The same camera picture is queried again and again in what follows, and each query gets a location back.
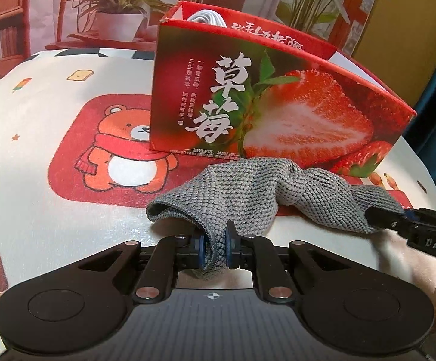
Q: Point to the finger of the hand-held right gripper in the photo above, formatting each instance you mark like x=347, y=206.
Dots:
x=428, y=233

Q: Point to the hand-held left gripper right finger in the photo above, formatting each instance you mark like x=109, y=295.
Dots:
x=230, y=248

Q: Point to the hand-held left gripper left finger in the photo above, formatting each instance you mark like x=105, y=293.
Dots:
x=202, y=254

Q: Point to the grey knit sock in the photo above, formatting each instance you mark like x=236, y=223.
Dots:
x=240, y=195

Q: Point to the red strawberry cardboard box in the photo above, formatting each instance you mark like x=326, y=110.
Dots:
x=278, y=101

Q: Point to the white ribbed cloth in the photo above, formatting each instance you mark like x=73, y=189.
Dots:
x=206, y=18

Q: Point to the printed room backdrop cloth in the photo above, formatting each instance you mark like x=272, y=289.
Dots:
x=108, y=3

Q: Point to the wooden panel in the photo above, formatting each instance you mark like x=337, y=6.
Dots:
x=409, y=26

